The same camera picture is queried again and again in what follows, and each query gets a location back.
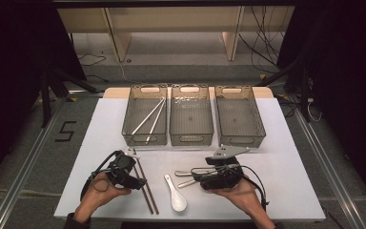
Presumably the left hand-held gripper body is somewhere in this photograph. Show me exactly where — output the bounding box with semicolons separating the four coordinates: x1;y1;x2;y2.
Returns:
106;147;141;189

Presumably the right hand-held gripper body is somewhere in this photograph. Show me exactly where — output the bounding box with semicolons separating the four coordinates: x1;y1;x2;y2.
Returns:
199;144;252;192

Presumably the white ceramic spoon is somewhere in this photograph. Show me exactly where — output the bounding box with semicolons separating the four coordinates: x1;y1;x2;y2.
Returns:
163;173;189;213

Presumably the white chopstick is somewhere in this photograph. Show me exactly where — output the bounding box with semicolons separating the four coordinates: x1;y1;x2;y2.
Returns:
145;99;167;144
131;97;166;135

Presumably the clear grey plastic bin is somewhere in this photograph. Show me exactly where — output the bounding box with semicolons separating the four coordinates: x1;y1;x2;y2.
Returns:
213;84;267;149
169;83;214;147
121;83;169;147

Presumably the person's right hand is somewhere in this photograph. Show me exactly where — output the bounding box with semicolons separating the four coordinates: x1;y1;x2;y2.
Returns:
209;177;268;220

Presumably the person's left hand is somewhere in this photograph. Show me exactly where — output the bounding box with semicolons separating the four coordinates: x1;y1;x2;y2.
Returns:
75;173;132;218

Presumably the black tripod stand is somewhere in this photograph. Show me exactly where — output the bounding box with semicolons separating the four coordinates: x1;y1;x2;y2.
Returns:
39;68;99;128

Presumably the black metal stand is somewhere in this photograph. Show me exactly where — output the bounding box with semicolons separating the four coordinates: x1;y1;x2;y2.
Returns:
255;56;313;123

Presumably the black curtain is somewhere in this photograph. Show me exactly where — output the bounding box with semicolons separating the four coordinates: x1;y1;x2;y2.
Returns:
277;0;366;211
0;0;87;192

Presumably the beige wooden desk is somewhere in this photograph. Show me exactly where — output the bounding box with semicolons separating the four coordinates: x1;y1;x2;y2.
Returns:
55;6;296;63

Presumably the left hand-held gripper cable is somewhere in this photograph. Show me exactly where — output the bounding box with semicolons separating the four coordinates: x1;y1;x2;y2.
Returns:
79;150;122;201

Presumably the hand-held gripper cable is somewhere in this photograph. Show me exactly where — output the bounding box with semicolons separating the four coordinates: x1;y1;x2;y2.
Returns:
79;150;122;201
190;163;270;211

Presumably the right hand-held gripper cable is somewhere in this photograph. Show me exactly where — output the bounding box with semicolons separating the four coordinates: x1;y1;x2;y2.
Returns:
190;163;270;211

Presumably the short aluminium rail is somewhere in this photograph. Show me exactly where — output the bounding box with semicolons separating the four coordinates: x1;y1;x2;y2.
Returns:
68;90;104;96

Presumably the white floor cable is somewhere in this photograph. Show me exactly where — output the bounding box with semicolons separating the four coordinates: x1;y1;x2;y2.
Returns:
117;61;134;84

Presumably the black floor cable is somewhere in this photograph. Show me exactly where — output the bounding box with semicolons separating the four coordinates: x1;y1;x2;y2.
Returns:
84;74;109;84
75;53;108;66

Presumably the aluminium floor rail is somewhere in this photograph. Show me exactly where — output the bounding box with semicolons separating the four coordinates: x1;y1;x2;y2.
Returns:
0;98;68;229
294;108;366;229

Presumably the thin white cable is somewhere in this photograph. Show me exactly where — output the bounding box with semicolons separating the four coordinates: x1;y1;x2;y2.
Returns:
306;98;323;123

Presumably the bundle of black hanging cables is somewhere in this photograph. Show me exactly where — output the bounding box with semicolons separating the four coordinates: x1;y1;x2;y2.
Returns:
237;6;287;74

